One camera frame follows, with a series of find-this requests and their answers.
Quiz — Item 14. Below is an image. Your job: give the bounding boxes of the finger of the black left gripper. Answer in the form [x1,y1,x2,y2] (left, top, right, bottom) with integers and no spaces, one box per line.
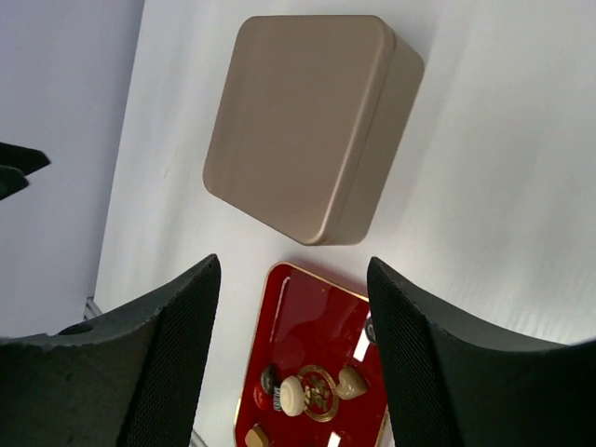
[0,142,50,176]
[0,166,29,200]

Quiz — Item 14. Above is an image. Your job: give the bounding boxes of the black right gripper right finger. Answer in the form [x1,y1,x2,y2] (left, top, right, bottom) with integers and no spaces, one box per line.
[367,258,595,446]

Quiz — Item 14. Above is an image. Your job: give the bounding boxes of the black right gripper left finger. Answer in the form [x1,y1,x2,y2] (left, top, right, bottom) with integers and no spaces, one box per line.
[1,255,221,446]

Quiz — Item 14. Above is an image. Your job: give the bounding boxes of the gold tin lid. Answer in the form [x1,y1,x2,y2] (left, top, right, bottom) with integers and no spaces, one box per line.
[203,15,396,245]

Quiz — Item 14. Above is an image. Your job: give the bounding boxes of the dark round chocolate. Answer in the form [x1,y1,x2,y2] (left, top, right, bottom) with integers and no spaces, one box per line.
[364,318,376,345]

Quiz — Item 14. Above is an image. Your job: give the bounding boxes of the tan heart chocolate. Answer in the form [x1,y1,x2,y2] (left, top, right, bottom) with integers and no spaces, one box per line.
[336,365,368,400]

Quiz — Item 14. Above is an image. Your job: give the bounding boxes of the dark oval chocolate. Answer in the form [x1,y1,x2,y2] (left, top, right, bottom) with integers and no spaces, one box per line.
[260,363,280,396]

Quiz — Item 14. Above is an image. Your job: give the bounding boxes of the caramel rounded square chocolate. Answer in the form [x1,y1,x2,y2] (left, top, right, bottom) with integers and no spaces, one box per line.
[244,425,270,447]

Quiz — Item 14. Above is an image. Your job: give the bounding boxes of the dark striped chocolate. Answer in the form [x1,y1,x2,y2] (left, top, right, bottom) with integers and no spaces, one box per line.
[273,386,282,412]

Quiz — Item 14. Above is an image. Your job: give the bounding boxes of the white round spiral chocolate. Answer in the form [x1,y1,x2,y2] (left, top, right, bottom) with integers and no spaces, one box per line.
[279,375,306,417]

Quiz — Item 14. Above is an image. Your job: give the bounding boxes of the red lacquer tray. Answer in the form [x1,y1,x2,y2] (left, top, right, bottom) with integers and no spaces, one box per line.
[234,263,389,446]

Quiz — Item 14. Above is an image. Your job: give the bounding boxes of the gold tin box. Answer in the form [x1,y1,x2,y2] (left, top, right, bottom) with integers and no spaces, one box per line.
[320,34,425,246]

